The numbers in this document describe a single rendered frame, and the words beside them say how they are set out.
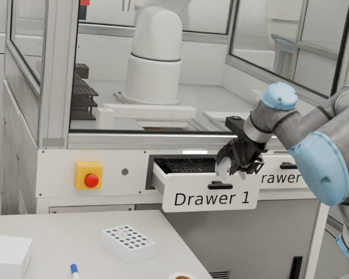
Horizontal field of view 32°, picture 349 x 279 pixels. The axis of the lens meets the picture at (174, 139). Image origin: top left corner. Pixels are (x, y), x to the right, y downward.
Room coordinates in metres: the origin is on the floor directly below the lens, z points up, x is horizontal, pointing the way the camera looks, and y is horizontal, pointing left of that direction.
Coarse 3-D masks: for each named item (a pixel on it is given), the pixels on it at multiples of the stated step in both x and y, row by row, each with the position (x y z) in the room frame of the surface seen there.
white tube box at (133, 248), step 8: (104, 232) 1.41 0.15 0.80; (112, 232) 1.42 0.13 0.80; (128, 232) 1.43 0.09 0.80; (136, 232) 1.44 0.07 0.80; (104, 240) 1.41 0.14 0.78; (112, 240) 1.38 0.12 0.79; (120, 240) 1.38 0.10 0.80; (128, 240) 1.40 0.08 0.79; (136, 240) 1.39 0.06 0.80; (144, 240) 1.40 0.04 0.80; (112, 248) 1.38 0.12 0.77; (120, 248) 1.36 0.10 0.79; (128, 248) 1.34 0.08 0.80; (136, 248) 1.35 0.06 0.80; (144, 248) 1.36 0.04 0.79; (152, 248) 1.38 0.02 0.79; (120, 256) 1.36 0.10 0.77; (128, 256) 1.33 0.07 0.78; (136, 256) 1.35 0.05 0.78; (144, 256) 1.36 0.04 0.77; (152, 256) 1.38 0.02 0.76
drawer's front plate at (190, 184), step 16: (176, 176) 1.55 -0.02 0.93; (192, 176) 1.57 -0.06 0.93; (208, 176) 1.59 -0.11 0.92; (256, 176) 1.64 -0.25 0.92; (176, 192) 1.55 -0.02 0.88; (192, 192) 1.57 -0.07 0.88; (208, 192) 1.59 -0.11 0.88; (224, 192) 1.61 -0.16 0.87; (240, 192) 1.63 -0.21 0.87; (256, 192) 1.65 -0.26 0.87; (176, 208) 1.55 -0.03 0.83; (192, 208) 1.57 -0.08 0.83; (208, 208) 1.59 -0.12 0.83; (224, 208) 1.61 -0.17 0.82; (240, 208) 1.63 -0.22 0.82
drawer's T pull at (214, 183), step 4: (208, 184) 1.56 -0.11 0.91; (212, 184) 1.56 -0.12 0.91; (216, 184) 1.56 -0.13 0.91; (220, 184) 1.57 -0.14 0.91; (224, 184) 1.57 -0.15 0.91; (228, 184) 1.57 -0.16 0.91; (208, 188) 1.55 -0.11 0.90; (212, 188) 1.55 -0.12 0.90; (216, 188) 1.56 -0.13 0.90; (220, 188) 1.56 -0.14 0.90; (224, 188) 1.57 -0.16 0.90; (228, 188) 1.57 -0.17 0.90
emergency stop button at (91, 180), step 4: (88, 176) 1.55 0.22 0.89; (92, 176) 1.55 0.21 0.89; (96, 176) 1.56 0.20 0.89; (84, 180) 1.55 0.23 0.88; (88, 180) 1.55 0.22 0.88; (92, 180) 1.55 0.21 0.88; (96, 180) 1.56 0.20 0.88; (88, 184) 1.55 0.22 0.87; (92, 184) 1.55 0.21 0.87; (96, 184) 1.56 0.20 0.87
